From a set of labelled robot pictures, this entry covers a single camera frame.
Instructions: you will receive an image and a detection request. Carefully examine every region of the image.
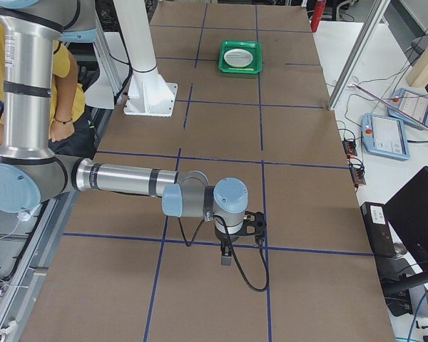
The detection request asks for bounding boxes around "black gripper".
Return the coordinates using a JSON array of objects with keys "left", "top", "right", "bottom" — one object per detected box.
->
[{"left": 215, "top": 228, "right": 240, "bottom": 266}]

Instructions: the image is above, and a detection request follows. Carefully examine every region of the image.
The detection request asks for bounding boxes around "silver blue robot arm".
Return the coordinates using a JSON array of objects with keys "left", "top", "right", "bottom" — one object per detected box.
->
[{"left": 0, "top": 1, "right": 248, "bottom": 265}]

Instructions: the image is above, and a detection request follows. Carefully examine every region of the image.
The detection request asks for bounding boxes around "near orange black adapter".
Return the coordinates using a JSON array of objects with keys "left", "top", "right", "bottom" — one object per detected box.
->
[{"left": 352, "top": 165, "right": 366, "bottom": 186}]

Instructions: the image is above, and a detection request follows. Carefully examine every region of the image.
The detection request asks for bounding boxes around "orange black adapter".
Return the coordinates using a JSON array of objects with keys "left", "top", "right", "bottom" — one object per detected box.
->
[
  {"left": 342, "top": 139, "right": 357, "bottom": 158},
  {"left": 352, "top": 165, "right": 366, "bottom": 186}
]

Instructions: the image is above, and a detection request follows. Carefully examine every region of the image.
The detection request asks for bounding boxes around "black desktop box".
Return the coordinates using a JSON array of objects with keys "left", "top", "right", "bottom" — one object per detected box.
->
[{"left": 360, "top": 202, "right": 395, "bottom": 258}]

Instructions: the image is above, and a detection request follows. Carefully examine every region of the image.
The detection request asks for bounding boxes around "far orange black adapter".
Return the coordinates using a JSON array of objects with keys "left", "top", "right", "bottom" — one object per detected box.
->
[{"left": 342, "top": 139, "right": 357, "bottom": 158}]

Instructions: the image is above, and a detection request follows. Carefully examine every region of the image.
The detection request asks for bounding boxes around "white round plate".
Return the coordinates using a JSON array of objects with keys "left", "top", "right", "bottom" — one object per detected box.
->
[{"left": 223, "top": 48, "right": 253, "bottom": 68}]

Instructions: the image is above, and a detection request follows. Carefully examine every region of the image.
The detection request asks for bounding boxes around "green plastic tray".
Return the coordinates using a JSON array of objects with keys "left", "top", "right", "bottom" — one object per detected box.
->
[{"left": 218, "top": 40, "right": 263, "bottom": 75}]

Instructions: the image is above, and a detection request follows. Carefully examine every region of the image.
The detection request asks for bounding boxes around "person in yellow shirt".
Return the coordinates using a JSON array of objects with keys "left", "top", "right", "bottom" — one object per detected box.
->
[{"left": 0, "top": 23, "right": 96, "bottom": 158}]

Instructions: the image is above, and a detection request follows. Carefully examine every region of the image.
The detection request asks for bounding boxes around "near blue teach pendant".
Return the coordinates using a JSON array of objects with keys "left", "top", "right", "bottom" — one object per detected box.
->
[{"left": 361, "top": 113, "right": 410, "bottom": 160}]

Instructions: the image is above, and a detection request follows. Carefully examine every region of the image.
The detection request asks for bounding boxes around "blue teach pendant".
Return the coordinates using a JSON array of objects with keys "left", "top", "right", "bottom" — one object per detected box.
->
[
  {"left": 361, "top": 113, "right": 410, "bottom": 160},
  {"left": 389, "top": 88, "right": 428, "bottom": 125}
]

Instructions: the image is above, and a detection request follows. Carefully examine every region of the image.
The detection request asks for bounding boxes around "black computer monitor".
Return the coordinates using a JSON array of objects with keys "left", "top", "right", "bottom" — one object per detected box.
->
[{"left": 382, "top": 166, "right": 428, "bottom": 296}]

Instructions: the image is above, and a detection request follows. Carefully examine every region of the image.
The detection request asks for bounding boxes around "thin metal rod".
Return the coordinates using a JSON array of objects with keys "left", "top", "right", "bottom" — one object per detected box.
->
[{"left": 347, "top": 83, "right": 428, "bottom": 132}]

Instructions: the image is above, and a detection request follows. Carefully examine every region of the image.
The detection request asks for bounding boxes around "far blue teach pendant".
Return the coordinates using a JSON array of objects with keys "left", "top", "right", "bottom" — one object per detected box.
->
[{"left": 389, "top": 88, "right": 428, "bottom": 125}]

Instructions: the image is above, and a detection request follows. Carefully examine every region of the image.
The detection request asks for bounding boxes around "red fire extinguisher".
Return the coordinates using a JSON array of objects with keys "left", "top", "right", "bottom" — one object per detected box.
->
[{"left": 310, "top": 0, "right": 326, "bottom": 33}]

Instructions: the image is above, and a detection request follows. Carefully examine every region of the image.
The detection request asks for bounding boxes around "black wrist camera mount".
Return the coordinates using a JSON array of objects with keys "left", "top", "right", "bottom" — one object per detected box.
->
[{"left": 243, "top": 211, "right": 267, "bottom": 245}]

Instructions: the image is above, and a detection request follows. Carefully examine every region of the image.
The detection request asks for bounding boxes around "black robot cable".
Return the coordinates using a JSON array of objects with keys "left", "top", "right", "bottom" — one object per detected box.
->
[{"left": 176, "top": 212, "right": 270, "bottom": 293}]

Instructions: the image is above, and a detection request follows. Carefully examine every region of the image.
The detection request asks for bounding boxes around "white pedestal column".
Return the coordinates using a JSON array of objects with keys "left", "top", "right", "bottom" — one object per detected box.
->
[{"left": 113, "top": 0, "right": 178, "bottom": 118}]

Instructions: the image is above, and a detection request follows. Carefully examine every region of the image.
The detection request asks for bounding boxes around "aluminium frame post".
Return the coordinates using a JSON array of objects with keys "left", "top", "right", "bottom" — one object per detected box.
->
[{"left": 327, "top": 0, "right": 390, "bottom": 110}]

